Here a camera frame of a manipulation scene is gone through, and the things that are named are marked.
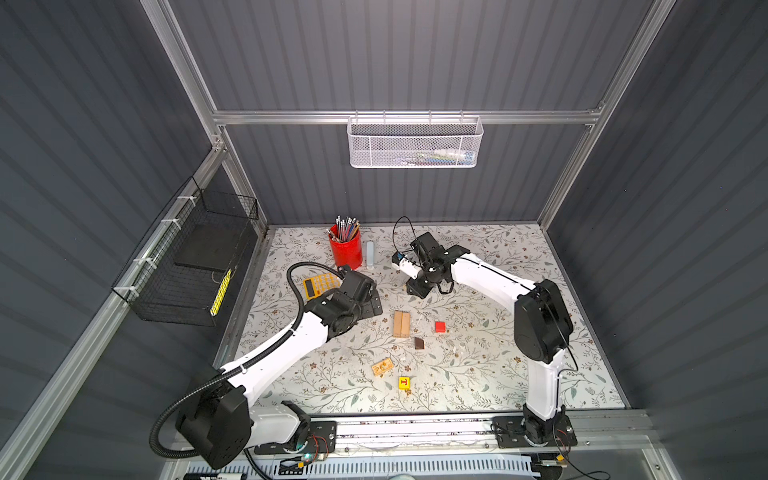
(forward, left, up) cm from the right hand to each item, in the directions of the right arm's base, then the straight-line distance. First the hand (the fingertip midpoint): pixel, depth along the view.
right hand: (415, 287), depth 93 cm
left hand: (-9, +15, +6) cm, 18 cm away
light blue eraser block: (+13, +15, -4) cm, 21 cm away
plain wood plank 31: (-10, +3, -6) cm, 12 cm away
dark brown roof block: (-15, -1, -7) cm, 17 cm away
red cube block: (-10, -8, -8) cm, 15 cm away
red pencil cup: (+12, +23, +2) cm, 26 cm away
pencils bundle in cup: (+20, +24, +6) cm, 32 cm away
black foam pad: (0, +55, +21) cm, 59 cm away
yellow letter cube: (-27, +4, -6) cm, 28 cm away
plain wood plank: (-10, +6, -6) cm, 13 cm away
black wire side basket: (-9, +58, +22) cm, 63 cm away
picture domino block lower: (-22, +10, -7) cm, 25 cm away
